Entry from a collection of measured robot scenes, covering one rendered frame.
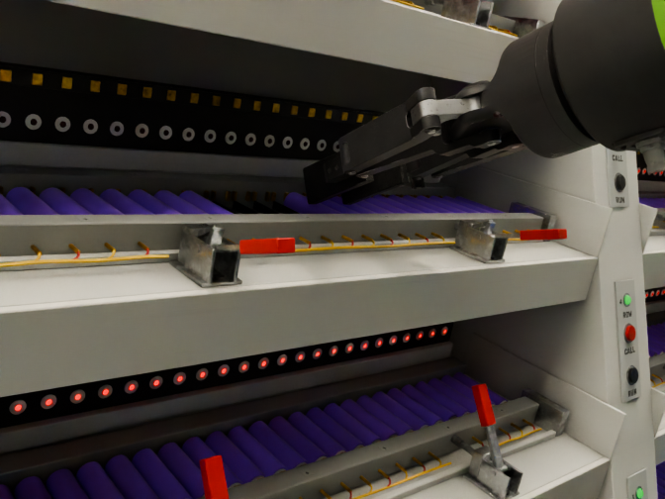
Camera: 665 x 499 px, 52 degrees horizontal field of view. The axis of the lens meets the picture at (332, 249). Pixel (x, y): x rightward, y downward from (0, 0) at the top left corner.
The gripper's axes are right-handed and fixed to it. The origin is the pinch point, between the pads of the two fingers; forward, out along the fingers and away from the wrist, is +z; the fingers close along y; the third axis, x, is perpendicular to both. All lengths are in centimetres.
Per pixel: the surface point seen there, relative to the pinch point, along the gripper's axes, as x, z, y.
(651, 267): -10.0, -3.3, 39.9
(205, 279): -7.8, -3.6, -16.5
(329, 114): 8.6, 8.1, 5.9
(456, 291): -10.2, -3.4, 5.8
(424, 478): -24.8, 3.1, 5.4
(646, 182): 5, 10, 75
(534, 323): -14.0, 4.3, 27.1
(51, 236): -4.4, -0.4, -23.8
